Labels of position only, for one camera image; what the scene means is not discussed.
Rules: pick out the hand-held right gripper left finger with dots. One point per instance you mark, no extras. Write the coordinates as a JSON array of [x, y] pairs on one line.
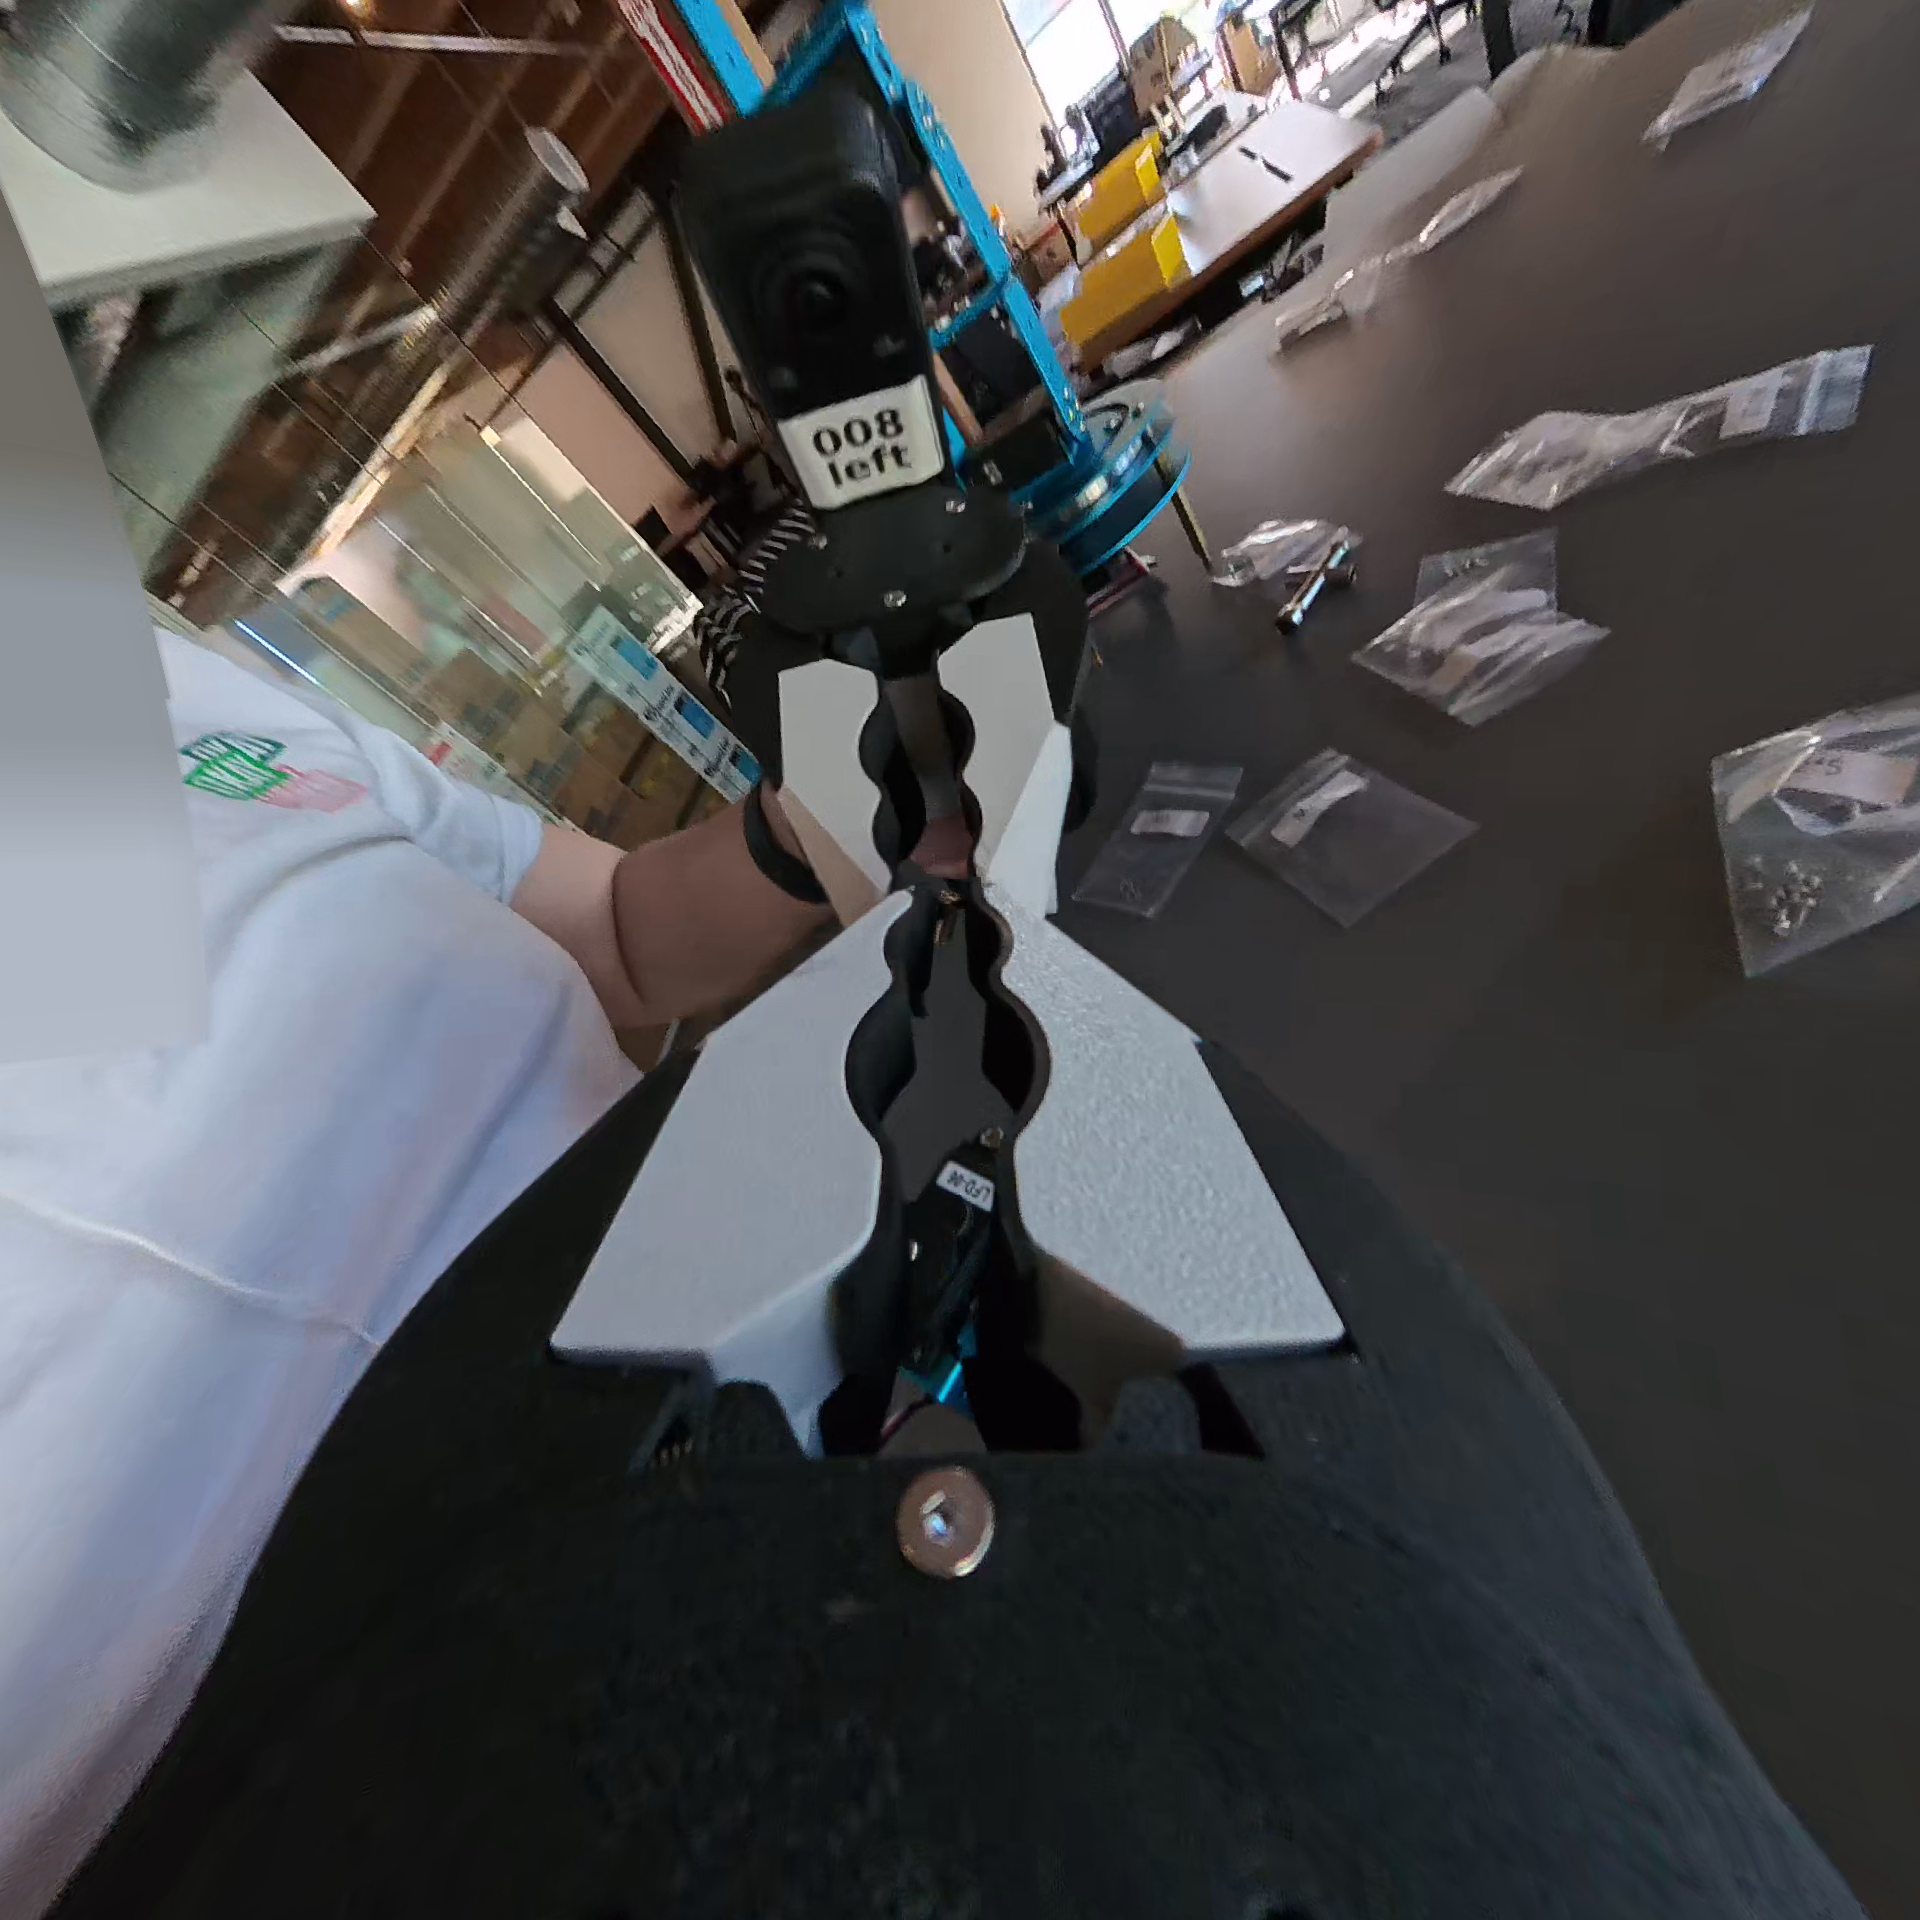
[[721, 1201]]

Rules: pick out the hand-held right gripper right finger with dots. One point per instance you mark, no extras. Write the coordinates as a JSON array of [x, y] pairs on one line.
[[1172, 1201]]

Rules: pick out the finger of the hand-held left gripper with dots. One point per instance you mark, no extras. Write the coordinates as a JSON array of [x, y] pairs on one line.
[[1021, 751], [820, 751]]

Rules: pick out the servo with blue bracket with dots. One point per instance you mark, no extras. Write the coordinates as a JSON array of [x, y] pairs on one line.
[[961, 1244]]

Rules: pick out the person's left forearm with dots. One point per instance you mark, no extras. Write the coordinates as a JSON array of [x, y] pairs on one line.
[[675, 930]]

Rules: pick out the blue toy robot arm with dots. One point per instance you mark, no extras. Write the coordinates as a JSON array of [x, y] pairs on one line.
[[1110, 464]]

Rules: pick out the dark grey desk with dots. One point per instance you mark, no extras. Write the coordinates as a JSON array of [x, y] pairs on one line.
[[1501, 1126]]

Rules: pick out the person's left hand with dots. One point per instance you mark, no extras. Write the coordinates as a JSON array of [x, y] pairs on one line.
[[945, 850]]

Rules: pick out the black wristband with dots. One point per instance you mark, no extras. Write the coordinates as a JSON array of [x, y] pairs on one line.
[[781, 848]]

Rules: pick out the striped black white cloth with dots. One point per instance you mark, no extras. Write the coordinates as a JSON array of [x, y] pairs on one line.
[[757, 600]]

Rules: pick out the clear plastic screw bag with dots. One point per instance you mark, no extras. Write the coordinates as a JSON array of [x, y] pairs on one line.
[[1330, 311], [1823, 839], [1725, 77], [1267, 551], [1350, 832], [1155, 839], [1454, 210], [1478, 638]]

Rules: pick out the stack of cardboard boxes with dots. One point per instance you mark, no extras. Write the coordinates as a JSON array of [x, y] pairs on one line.
[[601, 734]]

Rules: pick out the yellow box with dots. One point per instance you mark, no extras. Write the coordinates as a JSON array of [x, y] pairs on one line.
[[1125, 254]]

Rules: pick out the small brass wrench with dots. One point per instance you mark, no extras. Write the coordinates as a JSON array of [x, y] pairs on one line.
[[1319, 586]]

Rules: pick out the wooden table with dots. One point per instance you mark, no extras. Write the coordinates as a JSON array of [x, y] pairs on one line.
[[1261, 181]]

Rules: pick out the person's white top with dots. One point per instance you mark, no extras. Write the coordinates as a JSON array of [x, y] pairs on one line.
[[225, 1276]]

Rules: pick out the white cardboard box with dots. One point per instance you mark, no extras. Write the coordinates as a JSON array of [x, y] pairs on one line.
[[1411, 159]]

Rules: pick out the long clear screw bag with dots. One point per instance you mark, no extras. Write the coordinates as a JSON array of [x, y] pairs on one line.
[[1651, 429]]

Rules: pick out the silver air duct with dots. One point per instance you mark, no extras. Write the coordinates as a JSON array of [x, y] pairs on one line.
[[137, 77]]

